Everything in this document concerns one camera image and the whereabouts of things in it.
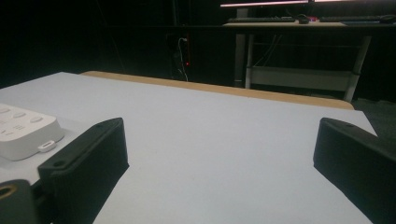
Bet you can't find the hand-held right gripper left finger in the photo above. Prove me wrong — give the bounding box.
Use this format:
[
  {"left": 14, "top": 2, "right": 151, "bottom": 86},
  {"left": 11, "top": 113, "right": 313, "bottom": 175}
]
[{"left": 36, "top": 117, "right": 130, "bottom": 224}]

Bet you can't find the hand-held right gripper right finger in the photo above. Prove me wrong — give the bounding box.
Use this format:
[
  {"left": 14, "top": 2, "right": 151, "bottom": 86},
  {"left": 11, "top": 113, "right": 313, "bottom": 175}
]
[{"left": 313, "top": 117, "right": 396, "bottom": 224}]

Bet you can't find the white power strip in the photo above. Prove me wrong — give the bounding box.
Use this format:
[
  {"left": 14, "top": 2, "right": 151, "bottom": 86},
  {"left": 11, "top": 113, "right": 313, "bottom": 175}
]
[{"left": 0, "top": 103, "right": 65, "bottom": 161}]

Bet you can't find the background desk with metal legs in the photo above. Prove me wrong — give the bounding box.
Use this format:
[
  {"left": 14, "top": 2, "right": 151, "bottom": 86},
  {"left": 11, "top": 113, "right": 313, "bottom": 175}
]
[{"left": 222, "top": 21, "right": 396, "bottom": 104}]

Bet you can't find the black keyboard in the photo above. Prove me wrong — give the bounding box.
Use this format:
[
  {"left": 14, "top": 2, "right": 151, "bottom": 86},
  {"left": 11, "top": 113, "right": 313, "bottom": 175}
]
[
  {"left": 227, "top": 16, "right": 297, "bottom": 23},
  {"left": 318, "top": 15, "right": 383, "bottom": 23}
]

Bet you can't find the monitor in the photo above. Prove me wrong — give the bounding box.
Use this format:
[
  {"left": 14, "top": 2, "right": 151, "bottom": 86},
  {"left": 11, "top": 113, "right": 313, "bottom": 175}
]
[{"left": 219, "top": 0, "right": 396, "bottom": 8}]

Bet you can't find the white cable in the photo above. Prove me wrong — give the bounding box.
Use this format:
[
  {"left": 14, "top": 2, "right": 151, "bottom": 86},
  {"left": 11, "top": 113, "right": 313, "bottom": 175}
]
[{"left": 177, "top": 36, "right": 190, "bottom": 82}]

